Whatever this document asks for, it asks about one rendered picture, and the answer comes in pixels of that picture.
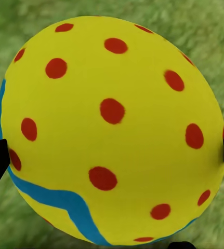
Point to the easter egg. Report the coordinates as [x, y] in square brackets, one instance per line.
[113, 134]

